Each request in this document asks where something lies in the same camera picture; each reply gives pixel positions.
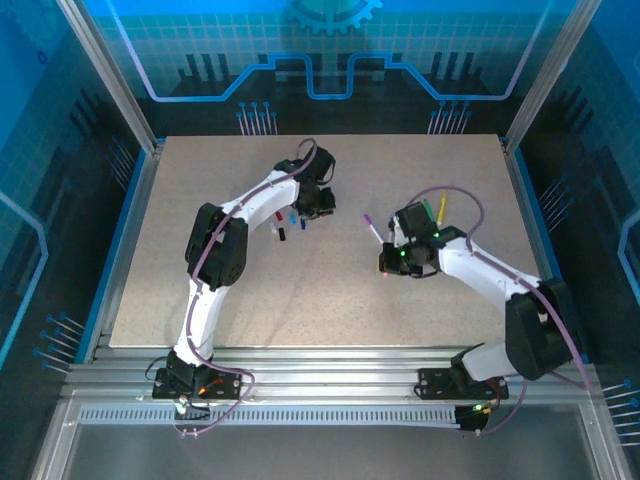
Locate purple capped white pen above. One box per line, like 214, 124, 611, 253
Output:
363, 214, 385, 246

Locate blue table edge trim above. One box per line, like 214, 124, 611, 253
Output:
74, 137, 166, 364
509, 142, 591, 364

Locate aluminium mounting rails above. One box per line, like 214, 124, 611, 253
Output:
62, 347, 609, 401

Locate grey metal panel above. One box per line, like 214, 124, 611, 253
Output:
29, 394, 631, 480

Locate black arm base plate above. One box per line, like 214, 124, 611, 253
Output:
416, 367, 510, 401
151, 366, 245, 401

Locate purple camera cable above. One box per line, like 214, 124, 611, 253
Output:
402, 185, 594, 439
172, 138, 320, 441

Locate slotted grey cable duct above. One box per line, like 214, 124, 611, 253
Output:
77, 405, 461, 426

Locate aluminium frame post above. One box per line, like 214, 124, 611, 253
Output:
502, 0, 604, 154
54, 0, 166, 154

